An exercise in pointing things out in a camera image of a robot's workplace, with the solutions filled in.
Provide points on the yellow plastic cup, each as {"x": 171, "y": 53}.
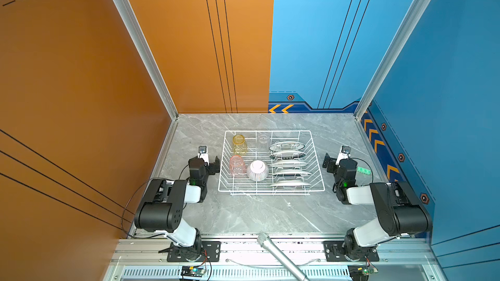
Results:
{"x": 239, "y": 145}

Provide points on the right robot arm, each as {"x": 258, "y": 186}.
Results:
{"x": 398, "y": 212}

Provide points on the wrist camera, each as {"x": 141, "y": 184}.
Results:
{"x": 203, "y": 154}
{"x": 344, "y": 152}

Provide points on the circuit board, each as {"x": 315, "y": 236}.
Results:
{"x": 192, "y": 273}
{"x": 361, "y": 273}

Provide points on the white wire dish rack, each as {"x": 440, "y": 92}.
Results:
{"x": 242, "y": 185}

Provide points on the left circuit board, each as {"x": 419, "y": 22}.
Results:
{"x": 192, "y": 273}

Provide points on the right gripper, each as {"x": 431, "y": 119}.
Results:
{"x": 331, "y": 162}

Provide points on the teal rimmed white plate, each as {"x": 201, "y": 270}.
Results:
{"x": 286, "y": 145}

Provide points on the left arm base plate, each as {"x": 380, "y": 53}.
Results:
{"x": 196, "y": 253}

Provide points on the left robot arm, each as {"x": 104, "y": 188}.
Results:
{"x": 161, "y": 210}

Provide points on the aluminium front rail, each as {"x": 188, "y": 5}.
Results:
{"x": 273, "y": 257}

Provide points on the right circuit board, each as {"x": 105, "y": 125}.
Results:
{"x": 361, "y": 273}

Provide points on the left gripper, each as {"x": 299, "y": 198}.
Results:
{"x": 213, "y": 168}

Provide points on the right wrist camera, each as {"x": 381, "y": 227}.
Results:
{"x": 344, "y": 152}

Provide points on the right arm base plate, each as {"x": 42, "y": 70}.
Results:
{"x": 336, "y": 251}

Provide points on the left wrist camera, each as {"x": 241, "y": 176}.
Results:
{"x": 203, "y": 154}

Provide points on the clear plastic cup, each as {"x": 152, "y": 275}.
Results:
{"x": 263, "y": 142}

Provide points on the pink plastic cup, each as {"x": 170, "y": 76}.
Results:
{"x": 237, "y": 166}

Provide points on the green plastic block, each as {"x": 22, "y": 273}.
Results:
{"x": 364, "y": 171}

